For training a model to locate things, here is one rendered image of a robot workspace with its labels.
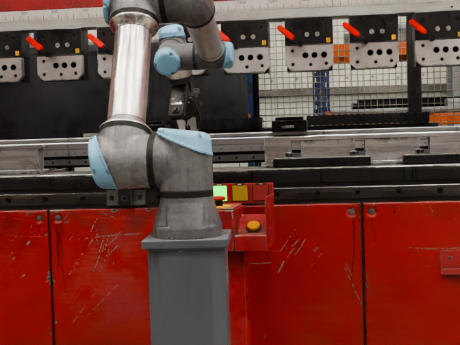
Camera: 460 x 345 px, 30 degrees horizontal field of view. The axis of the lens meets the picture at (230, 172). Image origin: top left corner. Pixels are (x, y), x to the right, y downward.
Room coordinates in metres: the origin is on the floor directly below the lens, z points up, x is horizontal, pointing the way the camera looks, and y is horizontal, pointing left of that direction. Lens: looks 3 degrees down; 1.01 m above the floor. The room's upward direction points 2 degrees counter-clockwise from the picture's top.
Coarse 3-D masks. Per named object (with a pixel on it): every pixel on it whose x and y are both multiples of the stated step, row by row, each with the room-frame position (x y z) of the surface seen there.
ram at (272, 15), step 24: (0, 0) 2.80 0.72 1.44; (24, 0) 2.79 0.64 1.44; (48, 0) 2.78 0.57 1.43; (72, 0) 2.78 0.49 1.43; (96, 0) 2.77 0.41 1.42; (216, 0) 2.72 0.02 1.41; (0, 24) 2.80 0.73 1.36; (24, 24) 2.79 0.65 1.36; (48, 24) 2.78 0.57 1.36; (72, 24) 2.78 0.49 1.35; (96, 24) 2.77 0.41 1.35
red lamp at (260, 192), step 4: (256, 188) 2.52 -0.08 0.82; (260, 188) 2.52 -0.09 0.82; (264, 188) 2.51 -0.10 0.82; (256, 192) 2.52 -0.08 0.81; (260, 192) 2.52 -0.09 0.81; (264, 192) 2.51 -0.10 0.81; (256, 196) 2.52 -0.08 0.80; (260, 196) 2.52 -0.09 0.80; (264, 196) 2.51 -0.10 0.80; (256, 200) 2.52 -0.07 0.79; (260, 200) 2.52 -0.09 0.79; (264, 200) 2.51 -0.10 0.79
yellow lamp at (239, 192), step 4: (232, 188) 2.53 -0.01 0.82; (236, 188) 2.53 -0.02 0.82; (240, 188) 2.53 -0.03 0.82; (244, 188) 2.52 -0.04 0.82; (236, 192) 2.53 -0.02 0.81; (240, 192) 2.53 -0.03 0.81; (244, 192) 2.52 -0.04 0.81; (236, 196) 2.53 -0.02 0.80; (240, 196) 2.53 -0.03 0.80; (244, 196) 2.52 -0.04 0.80; (236, 200) 2.53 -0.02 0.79; (240, 200) 2.53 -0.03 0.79; (244, 200) 2.52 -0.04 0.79
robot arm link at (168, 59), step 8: (168, 40) 2.45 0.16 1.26; (176, 40) 2.46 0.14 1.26; (160, 48) 2.41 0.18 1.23; (168, 48) 2.39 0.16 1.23; (176, 48) 2.40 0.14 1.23; (184, 48) 2.40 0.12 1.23; (160, 56) 2.38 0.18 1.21; (168, 56) 2.37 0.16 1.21; (176, 56) 2.38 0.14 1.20; (184, 56) 2.39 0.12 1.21; (160, 64) 2.39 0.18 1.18; (168, 64) 2.38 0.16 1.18; (176, 64) 2.38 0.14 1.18; (184, 64) 2.40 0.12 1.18; (192, 64) 2.40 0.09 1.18; (160, 72) 2.40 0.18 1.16; (168, 72) 2.39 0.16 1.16; (176, 72) 2.39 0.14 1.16
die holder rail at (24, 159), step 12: (24, 144) 2.84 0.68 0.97; (36, 144) 2.80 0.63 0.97; (0, 156) 2.82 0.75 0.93; (12, 156) 2.81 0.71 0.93; (24, 156) 2.81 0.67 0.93; (36, 156) 2.81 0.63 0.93; (0, 168) 2.82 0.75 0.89; (12, 168) 2.81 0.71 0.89; (24, 168) 2.81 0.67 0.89; (36, 168) 2.81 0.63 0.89
